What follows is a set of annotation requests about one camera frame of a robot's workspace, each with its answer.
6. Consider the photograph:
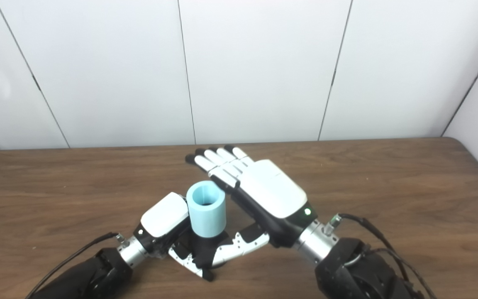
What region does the black nozzle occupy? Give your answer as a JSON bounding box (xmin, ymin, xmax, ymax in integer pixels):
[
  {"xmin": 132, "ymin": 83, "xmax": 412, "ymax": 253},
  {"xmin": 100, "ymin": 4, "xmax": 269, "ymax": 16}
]
[{"xmin": 189, "ymin": 230, "xmax": 233, "ymax": 268}]

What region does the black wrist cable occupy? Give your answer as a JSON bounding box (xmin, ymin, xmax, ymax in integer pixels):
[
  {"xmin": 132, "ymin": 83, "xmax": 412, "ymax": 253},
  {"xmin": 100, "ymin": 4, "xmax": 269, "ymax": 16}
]
[
  {"xmin": 25, "ymin": 232, "xmax": 125, "ymax": 299},
  {"xmin": 324, "ymin": 213, "xmax": 437, "ymax": 299}
]

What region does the light-blue hose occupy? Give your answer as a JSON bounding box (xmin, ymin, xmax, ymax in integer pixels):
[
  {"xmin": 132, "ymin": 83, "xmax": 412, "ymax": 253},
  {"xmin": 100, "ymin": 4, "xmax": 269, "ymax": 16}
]
[{"xmin": 186, "ymin": 181, "xmax": 227, "ymax": 238}]

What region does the white and black left hand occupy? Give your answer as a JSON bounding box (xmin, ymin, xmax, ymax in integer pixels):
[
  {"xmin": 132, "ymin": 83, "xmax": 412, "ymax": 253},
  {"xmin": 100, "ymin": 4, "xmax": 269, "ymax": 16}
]
[{"xmin": 133, "ymin": 192, "xmax": 215, "ymax": 282}]

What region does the white and black right hand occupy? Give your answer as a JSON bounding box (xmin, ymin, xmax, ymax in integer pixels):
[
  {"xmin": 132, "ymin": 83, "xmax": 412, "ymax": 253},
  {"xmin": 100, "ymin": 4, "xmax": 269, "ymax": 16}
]
[{"xmin": 185, "ymin": 145, "xmax": 317, "ymax": 268}]

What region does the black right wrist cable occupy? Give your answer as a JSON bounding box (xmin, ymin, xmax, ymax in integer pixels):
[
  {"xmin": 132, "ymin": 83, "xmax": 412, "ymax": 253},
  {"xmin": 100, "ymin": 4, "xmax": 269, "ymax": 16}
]
[{"xmin": 324, "ymin": 213, "xmax": 437, "ymax": 299}]

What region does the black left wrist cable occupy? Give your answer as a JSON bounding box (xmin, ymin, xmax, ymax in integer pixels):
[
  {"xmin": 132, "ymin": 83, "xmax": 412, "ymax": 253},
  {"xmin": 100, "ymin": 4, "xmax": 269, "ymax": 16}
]
[{"xmin": 25, "ymin": 232, "xmax": 125, "ymax": 299}]

